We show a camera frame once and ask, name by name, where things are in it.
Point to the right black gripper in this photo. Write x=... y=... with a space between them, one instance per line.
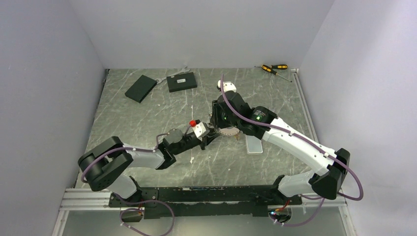
x=216 y=117

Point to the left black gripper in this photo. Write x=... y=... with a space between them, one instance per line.
x=210 y=136

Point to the large metal keyring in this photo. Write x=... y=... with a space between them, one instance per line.
x=229 y=132

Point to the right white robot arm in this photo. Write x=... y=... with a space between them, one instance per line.
x=328 y=166

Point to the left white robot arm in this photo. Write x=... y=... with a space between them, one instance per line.
x=103 y=167

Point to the white smartphone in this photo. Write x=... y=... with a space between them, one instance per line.
x=253 y=145

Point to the black box with label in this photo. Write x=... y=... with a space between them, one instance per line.
x=181 y=82

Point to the silver wrench at back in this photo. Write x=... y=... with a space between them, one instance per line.
x=183 y=70

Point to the yellow black screwdriver front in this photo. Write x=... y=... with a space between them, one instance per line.
x=276 y=73

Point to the yellow black screwdriver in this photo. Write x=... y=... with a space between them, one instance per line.
x=273 y=67
x=276 y=73

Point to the yellow black screwdriver rear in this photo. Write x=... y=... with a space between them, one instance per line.
x=273 y=67

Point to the black flat box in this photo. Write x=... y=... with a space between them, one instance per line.
x=141 y=88

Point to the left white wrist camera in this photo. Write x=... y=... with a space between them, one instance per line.
x=199 y=128

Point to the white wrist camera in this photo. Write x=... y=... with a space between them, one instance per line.
x=199 y=128
x=227 y=86

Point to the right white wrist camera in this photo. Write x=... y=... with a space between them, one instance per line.
x=227 y=86

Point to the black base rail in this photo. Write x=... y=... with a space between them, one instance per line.
x=254 y=200

